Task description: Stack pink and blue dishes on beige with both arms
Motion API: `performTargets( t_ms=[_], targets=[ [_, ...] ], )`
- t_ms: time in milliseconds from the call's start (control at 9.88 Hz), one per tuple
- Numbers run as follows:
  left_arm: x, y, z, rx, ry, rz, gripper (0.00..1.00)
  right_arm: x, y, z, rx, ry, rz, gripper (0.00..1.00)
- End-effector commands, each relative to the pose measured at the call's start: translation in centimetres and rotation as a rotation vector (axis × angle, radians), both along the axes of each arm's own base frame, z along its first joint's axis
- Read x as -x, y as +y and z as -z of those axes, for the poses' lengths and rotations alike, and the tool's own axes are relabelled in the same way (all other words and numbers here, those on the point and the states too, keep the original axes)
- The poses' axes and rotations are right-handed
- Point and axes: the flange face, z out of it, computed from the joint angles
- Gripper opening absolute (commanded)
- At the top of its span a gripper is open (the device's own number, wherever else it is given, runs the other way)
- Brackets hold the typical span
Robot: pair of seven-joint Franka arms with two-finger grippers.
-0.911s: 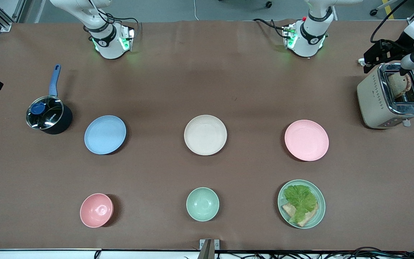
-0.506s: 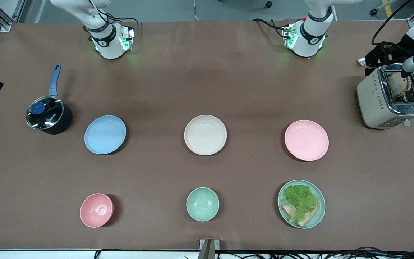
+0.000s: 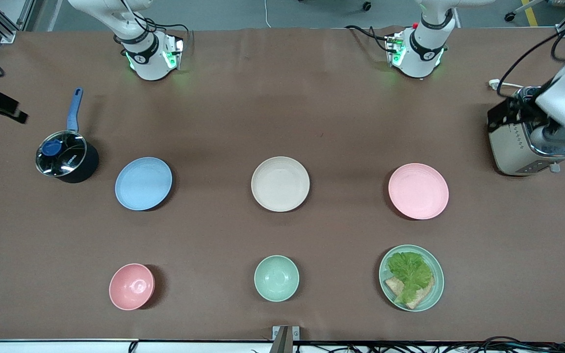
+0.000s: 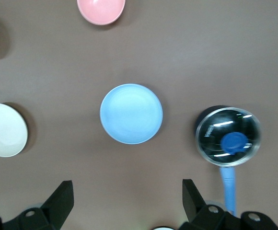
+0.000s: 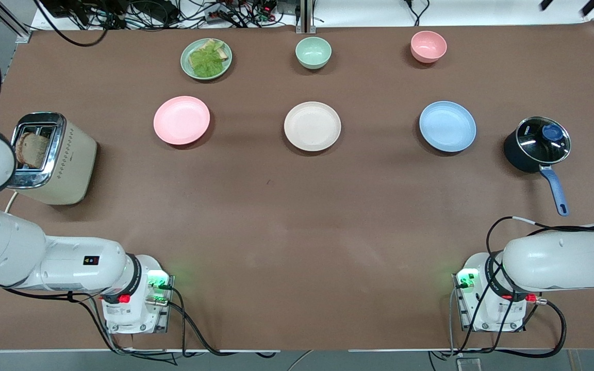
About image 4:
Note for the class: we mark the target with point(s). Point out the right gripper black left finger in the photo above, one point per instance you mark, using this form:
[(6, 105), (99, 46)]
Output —
[(57, 208)]

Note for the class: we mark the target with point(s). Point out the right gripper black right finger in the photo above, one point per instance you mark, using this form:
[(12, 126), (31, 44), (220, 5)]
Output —
[(194, 208)]

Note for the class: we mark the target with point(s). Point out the light blue shallow bowl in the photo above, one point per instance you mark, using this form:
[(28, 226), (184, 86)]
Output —
[(131, 113)]

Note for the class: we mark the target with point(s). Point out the glass lid with blue knob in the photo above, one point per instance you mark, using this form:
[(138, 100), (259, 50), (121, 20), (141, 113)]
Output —
[(232, 143)]

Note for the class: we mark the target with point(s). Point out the beige shallow bowl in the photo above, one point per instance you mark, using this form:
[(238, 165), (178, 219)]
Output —
[(4, 129)]

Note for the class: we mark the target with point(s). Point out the pink deep bowl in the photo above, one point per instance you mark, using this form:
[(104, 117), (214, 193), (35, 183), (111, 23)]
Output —
[(100, 12)]

